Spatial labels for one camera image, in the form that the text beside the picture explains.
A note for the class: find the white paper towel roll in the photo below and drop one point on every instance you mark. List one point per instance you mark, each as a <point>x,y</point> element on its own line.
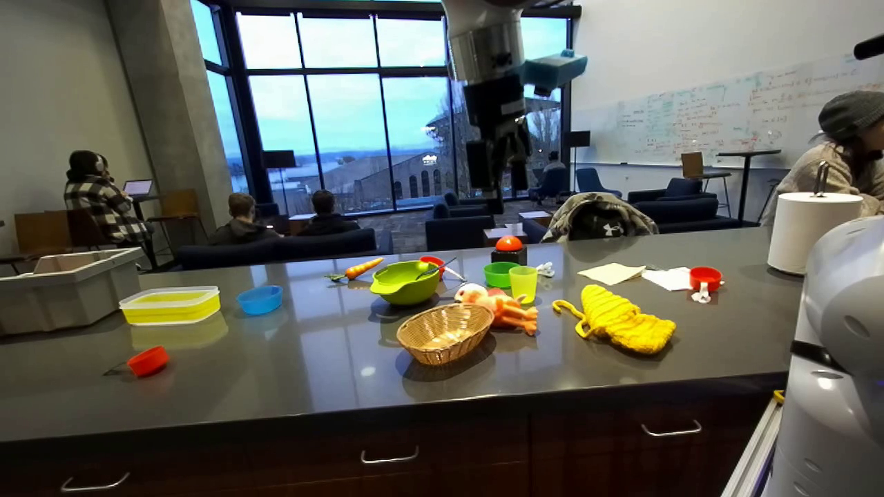
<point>799,221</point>

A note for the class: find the orange carrot toy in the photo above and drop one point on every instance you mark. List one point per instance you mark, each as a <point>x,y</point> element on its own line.
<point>356,272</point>

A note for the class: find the red small cup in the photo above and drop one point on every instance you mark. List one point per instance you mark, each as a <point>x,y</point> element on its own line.
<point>435,262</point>

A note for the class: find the white paper napkin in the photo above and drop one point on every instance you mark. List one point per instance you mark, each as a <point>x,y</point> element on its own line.
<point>613,272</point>
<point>671,276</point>

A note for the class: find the red measuring cup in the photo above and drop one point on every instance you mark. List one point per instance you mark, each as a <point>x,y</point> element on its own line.
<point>707,283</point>

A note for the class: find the small blue bowl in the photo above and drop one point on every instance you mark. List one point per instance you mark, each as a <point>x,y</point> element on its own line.
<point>261,301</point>

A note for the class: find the small green bowl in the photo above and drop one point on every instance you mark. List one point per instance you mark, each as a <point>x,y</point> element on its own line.
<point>499,275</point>

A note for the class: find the grey plastic bin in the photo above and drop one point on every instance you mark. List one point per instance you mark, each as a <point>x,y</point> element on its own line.
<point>67,290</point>

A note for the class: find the seated person dark hair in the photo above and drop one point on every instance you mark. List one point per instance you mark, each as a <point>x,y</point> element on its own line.
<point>243,225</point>

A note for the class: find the translucent yellow-green cup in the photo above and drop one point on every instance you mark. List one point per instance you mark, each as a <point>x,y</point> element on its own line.
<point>524,283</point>

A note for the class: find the lime green colander bowl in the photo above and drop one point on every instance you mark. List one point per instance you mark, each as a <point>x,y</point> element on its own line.
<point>408,283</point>

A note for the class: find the person in grey beanie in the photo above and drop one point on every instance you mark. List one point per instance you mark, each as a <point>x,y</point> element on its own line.
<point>850,146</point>

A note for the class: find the yellow knitted cloth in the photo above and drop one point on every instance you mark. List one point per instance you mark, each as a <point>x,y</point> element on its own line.
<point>617,319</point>

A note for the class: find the red small object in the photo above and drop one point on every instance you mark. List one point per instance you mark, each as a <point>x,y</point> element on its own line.
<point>149,362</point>

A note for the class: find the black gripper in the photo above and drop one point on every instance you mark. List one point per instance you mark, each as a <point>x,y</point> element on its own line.
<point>505,145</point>

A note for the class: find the orange plush toy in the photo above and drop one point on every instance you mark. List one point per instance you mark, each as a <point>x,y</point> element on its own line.
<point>508,309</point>

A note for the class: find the white plastic clip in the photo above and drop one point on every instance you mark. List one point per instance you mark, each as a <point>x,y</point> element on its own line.
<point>546,269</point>

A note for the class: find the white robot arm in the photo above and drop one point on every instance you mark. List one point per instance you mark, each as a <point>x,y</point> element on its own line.
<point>832,424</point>

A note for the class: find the person in plaid shirt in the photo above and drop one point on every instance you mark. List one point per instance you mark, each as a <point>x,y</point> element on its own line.
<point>89,185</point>

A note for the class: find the woven wicker basket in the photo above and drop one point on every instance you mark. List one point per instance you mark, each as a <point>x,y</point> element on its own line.
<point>446,333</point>

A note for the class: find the yellow plastic container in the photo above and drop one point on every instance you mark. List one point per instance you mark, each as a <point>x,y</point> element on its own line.
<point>172,305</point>

